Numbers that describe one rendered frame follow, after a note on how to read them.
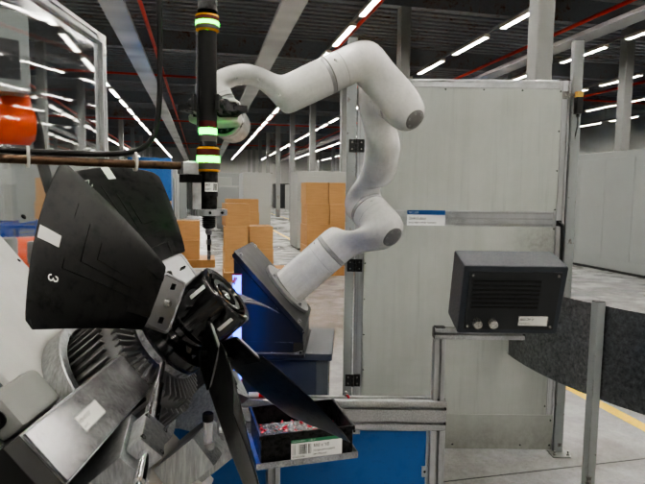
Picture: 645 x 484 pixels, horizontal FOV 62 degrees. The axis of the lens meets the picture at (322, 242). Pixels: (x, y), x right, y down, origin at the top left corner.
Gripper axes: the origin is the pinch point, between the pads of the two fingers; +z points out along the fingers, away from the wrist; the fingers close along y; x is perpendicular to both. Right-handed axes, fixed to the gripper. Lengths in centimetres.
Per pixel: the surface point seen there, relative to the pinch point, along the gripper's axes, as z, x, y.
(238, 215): -743, -49, 105
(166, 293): 17.2, -32.7, 3.1
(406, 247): -179, -43, -68
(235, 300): 7.4, -35.6, -6.4
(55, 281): 37.2, -27.7, 10.9
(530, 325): -32, -49, -76
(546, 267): -29, -34, -78
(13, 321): 15.6, -37.8, 28.6
